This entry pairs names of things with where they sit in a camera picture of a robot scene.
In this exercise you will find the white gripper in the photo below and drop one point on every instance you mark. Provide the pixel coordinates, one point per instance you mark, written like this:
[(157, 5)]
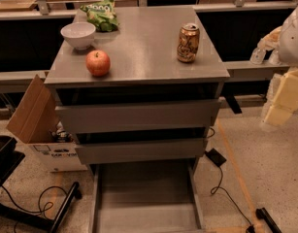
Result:
[(292, 39)]

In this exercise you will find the red apple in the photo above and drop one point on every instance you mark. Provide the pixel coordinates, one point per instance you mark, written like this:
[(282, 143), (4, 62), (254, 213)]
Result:
[(98, 63)]

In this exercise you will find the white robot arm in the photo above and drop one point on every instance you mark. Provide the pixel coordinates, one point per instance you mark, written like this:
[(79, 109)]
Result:
[(285, 40)]

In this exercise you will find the grey drawer cabinet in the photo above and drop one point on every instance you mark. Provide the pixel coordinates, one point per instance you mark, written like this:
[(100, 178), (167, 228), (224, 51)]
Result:
[(144, 69)]

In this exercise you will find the grey middle drawer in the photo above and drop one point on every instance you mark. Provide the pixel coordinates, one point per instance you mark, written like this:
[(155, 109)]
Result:
[(141, 151)]

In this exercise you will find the grey open bottom drawer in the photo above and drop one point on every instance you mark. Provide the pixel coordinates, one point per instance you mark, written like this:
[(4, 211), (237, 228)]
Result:
[(145, 197)]

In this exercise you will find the grey top drawer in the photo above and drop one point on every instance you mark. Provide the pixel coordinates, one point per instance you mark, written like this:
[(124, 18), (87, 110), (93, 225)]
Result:
[(138, 116)]

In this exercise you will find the right clear sanitizer bottle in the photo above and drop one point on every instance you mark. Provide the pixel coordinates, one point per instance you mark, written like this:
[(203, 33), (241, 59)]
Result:
[(274, 58)]

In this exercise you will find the clear sanitizer bottle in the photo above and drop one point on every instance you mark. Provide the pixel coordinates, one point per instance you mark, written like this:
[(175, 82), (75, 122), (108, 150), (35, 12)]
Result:
[(257, 56), (274, 58)]

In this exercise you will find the left clear sanitizer bottle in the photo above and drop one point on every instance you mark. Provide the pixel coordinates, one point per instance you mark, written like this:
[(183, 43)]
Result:
[(257, 56)]

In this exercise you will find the black power adapter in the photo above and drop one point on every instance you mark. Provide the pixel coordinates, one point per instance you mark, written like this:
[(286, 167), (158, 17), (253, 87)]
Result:
[(217, 158)]

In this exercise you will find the black floor bar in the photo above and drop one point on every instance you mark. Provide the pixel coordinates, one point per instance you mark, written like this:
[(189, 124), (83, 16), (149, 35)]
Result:
[(262, 213)]

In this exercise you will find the gold soda can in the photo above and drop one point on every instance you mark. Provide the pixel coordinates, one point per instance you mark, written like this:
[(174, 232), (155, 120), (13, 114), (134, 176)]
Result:
[(188, 42)]

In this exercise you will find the green chip bag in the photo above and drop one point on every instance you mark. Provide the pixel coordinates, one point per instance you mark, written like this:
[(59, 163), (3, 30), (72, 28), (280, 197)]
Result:
[(102, 15)]

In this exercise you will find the white ceramic bowl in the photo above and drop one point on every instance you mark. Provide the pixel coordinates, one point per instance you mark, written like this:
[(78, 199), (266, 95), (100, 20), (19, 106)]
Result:
[(79, 35)]

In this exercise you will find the cardboard box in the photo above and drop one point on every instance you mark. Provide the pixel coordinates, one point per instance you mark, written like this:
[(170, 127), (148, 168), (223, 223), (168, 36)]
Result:
[(36, 124)]

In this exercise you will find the black chair base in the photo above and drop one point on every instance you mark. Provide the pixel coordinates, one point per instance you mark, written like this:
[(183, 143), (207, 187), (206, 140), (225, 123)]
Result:
[(37, 218)]

